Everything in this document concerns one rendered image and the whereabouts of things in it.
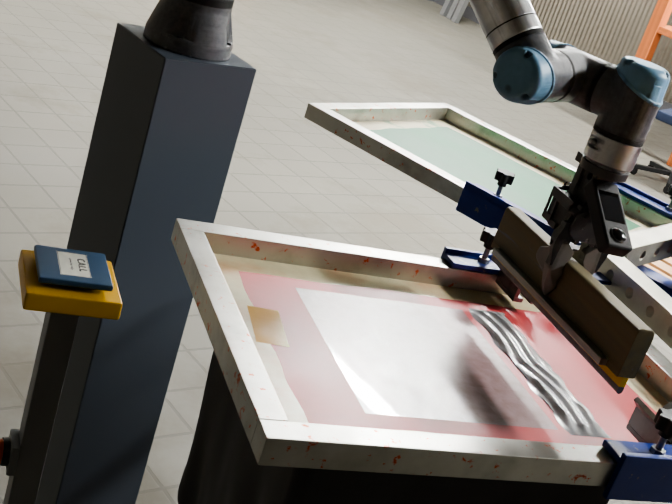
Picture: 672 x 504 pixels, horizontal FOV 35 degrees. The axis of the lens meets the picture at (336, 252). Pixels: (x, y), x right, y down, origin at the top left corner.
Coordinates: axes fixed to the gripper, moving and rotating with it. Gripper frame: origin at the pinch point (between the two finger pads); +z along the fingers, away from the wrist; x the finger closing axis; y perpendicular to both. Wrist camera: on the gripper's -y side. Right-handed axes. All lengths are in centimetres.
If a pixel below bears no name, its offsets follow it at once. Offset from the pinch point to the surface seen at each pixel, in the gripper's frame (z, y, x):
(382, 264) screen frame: 11.3, 25.2, 16.8
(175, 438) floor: 110, 111, 13
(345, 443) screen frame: 10, -29, 42
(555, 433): 13.4, -18.1, 5.3
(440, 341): 13.6, 4.8, 13.7
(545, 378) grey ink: 12.7, -4.5, -0.2
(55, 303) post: 15, 5, 72
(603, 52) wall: 84, 757, -520
